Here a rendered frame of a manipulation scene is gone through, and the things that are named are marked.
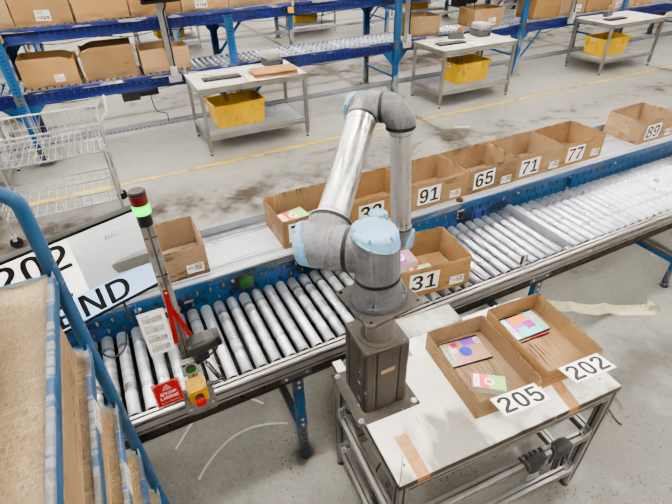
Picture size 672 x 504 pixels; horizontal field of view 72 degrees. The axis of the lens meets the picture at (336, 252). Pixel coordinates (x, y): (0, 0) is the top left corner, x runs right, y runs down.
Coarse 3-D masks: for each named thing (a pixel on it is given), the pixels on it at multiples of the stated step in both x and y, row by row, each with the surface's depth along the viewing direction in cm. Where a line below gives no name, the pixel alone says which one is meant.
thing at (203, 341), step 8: (216, 328) 168; (192, 336) 164; (200, 336) 164; (208, 336) 164; (216, 336) 164; (192, 344) 162; (200, 344) 162; (208, 344) 163; (216, 344) 165; (192, 352) 162; (200, 352) 163; (208, 352) 168; (200, 360) 167
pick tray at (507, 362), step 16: (464, 320) 201; (480, 320) 205; (432, 336) 199; (448, 336) 203; (464, 336) 206; (480, 336) 206; (496, 336) 197; (432, 352) 195; (496, 352) 198; (512, 352) 189; (448, 368) 184; (464, 368) 191; (480, 368) 191; (496, 368) 191; (512, 368) 191; (528, 368) 181; (464, 384) 175; (512, 384) 184; (528, 384) 173; (464, 400) 178; (480, 400) 179; (480, 416) 173
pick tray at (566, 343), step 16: (512, 304) 212; (528, 304) 216; (544, 304) 212; (496, 320) 202; (544, 320) 213; (560, 320) 205; (512, 336) 194; (544, 336) 205; (560, 336) 205; (576, 336) 198; (528, 352) 186; (544, 352) 197; (560, 352) 197; (576, 352) 197; (592, 352) 192; (544, 368) 180; (544, 384) 182
